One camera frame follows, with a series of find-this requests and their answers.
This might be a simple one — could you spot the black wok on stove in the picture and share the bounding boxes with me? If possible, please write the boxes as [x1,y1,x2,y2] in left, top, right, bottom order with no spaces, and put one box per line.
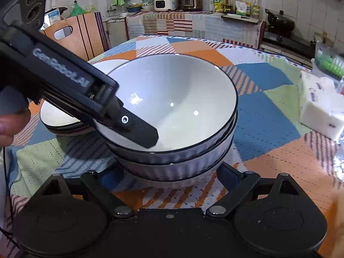
[265,9,295,33]

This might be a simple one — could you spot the oil bottle yellow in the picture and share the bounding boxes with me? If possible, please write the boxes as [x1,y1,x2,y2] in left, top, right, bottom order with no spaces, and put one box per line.
[252,0,261,19]

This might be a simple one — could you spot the white tissue pack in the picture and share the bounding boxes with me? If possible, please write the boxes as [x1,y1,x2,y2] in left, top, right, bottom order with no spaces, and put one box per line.
[298,71,343,143]

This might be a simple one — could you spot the white rice cooker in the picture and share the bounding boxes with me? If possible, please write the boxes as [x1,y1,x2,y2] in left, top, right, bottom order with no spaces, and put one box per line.
[154,0,178,12]

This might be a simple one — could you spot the patchwork counter cloth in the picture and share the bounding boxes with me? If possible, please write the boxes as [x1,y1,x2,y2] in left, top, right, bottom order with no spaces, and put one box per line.
[126,11,265,49]

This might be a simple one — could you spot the person's left hand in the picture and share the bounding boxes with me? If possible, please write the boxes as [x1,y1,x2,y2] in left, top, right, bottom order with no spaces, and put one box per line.
[0,109,31,147]

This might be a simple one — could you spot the white oval plate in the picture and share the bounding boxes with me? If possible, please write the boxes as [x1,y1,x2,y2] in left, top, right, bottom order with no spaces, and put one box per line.
[40,59,128,136]

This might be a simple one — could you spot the clear container green items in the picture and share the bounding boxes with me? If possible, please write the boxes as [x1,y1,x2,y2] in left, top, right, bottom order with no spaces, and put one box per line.
[311,41,344,87]

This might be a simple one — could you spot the wooden chair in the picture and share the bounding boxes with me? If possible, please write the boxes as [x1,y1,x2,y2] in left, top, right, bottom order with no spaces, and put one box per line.
[41,12,110,61]

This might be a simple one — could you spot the colourful checked tablecloth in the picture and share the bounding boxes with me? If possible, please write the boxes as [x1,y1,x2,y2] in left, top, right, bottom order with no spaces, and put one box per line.
[1,35,343,257]

